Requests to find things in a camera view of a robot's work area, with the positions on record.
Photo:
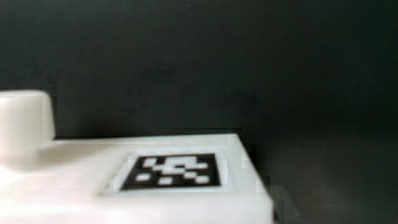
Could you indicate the white front drawer box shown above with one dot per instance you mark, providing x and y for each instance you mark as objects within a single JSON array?
[{"x": 151, "y": 180}]

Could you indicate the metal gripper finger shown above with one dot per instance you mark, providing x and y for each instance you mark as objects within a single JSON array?
[{"x": 286, "y": 215}]

